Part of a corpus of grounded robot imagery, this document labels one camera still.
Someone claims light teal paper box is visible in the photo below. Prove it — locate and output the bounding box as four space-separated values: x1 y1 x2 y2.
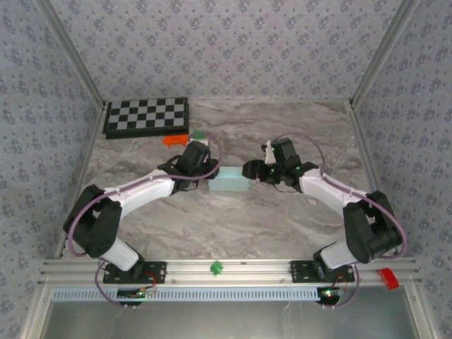
207 165 251 194

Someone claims orange toy block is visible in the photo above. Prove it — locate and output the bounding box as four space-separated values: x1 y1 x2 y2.
162 134 190 146

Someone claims black and white chessboard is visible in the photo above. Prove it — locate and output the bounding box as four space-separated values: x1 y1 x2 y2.
102 97 191 141

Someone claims small circuit board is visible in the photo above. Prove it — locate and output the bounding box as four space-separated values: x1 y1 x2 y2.
117 286 156 300
316 286 344 304

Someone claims red plastic piece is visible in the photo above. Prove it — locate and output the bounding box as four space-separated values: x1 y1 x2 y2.
377 268 400 291

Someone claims grey metal sheet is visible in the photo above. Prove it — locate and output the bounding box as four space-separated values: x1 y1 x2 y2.
38 299 423 339

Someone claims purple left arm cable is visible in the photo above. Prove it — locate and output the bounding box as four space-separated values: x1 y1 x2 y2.
62 136 225 312

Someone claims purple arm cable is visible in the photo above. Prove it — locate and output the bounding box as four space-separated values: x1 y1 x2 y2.
62 136 225 312
275 132 409 311

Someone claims aluminium frame side rail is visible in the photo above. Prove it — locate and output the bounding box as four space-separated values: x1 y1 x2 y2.
345 100 403 257
54 101 109 258

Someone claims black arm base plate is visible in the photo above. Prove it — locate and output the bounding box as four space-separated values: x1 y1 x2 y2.
102 260 167 285
290 260 355 284

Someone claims aluminium frame cross rail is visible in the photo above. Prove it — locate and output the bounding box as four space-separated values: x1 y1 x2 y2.
37 257 423 287

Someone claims grey slotted cable duct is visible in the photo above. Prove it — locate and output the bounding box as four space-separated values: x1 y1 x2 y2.
52 285 324 303

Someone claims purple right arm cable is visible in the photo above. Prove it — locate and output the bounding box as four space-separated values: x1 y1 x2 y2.
275 132 409 311

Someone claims aluminium frame post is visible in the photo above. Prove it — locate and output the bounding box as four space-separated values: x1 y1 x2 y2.
35 0 107 107
351 0 421 107

